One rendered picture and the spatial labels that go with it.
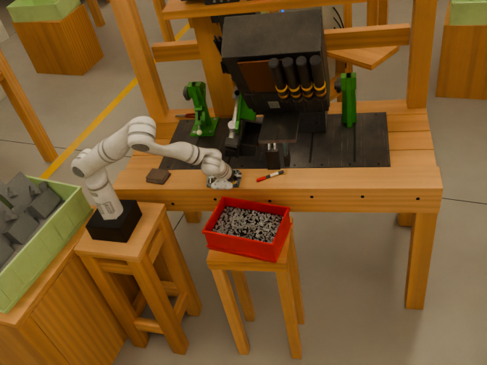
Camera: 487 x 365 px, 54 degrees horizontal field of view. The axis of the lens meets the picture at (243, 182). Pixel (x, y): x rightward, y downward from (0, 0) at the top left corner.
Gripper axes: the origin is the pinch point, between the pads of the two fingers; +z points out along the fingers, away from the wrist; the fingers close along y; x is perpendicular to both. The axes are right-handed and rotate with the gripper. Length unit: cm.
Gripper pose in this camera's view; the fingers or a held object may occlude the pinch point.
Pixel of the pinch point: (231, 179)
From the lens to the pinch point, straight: 214.0
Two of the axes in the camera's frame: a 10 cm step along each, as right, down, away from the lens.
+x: -0.4, 9.8, -2.1
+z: 2.3, 2.1, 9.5
